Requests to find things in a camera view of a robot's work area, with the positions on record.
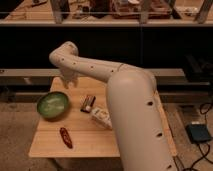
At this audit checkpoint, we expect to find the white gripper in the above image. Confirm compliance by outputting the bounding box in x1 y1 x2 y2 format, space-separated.
60 68 78 89

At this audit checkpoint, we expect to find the green ceramic bowl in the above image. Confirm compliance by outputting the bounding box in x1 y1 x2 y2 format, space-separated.
37 91 70 119

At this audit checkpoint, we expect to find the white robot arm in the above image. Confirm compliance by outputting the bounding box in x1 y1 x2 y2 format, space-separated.
49 41 177 171

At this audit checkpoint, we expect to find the brown snack bar packet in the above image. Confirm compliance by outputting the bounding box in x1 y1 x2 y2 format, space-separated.
80 95 96 113

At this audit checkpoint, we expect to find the red chili pepper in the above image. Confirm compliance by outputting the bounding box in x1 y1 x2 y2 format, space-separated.
60 127 73 149

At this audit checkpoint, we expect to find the wooden table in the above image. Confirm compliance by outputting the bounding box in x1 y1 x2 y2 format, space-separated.
28 76 178 159

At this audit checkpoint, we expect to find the wooden shelf with clutter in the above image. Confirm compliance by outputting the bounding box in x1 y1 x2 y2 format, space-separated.
0 0 213 27

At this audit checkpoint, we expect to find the black foot pedal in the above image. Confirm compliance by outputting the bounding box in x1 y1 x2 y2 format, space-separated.
186 124 212 144

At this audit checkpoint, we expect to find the black cable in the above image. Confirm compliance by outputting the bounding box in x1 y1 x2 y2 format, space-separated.
173 99 213 171

